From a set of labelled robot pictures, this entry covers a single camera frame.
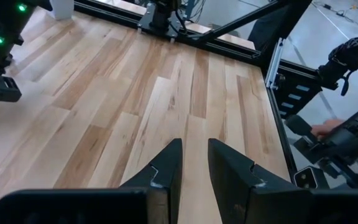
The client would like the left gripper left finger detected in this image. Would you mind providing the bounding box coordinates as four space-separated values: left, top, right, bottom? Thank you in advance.
119 138 184 224

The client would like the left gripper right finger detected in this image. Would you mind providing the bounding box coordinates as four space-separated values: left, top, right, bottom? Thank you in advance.
208 138 311 224

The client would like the silver frame bracket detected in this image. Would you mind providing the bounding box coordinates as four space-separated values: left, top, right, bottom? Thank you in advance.
265 37 284 90

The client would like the black slotted panel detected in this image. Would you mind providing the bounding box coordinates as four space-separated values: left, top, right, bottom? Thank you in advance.
275 72 323 119

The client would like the small black camera box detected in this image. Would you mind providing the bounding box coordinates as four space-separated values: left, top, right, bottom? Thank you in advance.
293 166 319 190

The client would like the person's hand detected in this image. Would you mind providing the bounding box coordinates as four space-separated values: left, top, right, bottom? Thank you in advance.
310 118 346 141

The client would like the green plant white pot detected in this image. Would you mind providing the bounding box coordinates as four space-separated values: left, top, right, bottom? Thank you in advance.
48 0 75 21

